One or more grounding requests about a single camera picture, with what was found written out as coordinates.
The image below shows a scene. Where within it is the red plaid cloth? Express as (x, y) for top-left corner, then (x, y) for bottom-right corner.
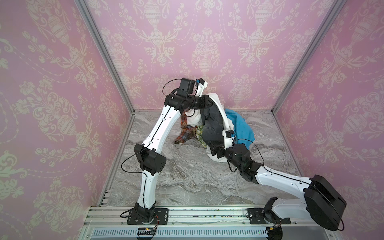
(174, 112), (198, 145)

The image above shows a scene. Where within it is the yellow lemon print cloth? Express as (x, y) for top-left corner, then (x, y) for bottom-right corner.
(195, 126), (207, 149)

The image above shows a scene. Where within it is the left corner aluminium post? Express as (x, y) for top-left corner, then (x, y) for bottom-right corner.
(74, 0), (135, 116)

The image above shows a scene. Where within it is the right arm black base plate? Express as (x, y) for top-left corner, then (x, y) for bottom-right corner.
(246, 208), (291, 225)

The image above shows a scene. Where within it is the corner aluminium post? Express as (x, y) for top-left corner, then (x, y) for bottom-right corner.
(74, 0), (135, 116)
(271, 0), (347, 116)

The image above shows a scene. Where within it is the teal blue cloth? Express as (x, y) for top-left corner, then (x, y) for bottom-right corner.
(225, 109), (255, 149)

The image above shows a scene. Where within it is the white cloth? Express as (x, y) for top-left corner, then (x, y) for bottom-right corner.
(187, 93), (235, 163)

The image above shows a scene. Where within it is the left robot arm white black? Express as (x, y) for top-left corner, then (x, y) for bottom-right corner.
(134, 78), (211, 224)

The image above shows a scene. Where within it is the dark grey denim cloth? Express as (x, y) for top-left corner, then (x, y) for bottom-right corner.
(201, 93), (225, 159)

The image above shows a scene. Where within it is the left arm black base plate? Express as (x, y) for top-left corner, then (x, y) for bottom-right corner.
(127, 208), (169, 225)

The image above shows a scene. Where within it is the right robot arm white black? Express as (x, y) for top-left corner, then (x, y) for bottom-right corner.
(213, 144), (347, 231)

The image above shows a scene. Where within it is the small electronics board with wires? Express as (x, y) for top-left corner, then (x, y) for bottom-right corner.
(137, 227), (157, 240)

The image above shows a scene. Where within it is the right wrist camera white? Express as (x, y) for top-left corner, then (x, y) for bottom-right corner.
(223, 130), (236, 150)

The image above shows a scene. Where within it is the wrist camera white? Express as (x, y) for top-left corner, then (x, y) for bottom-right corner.
(196, 78), (208, 97)
(223, 130), (236, 150)

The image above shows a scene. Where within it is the aluminium front rail frame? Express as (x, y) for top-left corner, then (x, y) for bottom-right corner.
(78, 205), (343, 240)

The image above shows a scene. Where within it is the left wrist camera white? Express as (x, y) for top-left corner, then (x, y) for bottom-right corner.
(196, 78), (208, 97)

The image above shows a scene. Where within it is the right corner aluminium post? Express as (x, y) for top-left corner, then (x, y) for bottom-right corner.
(271, 0), (347, 116)

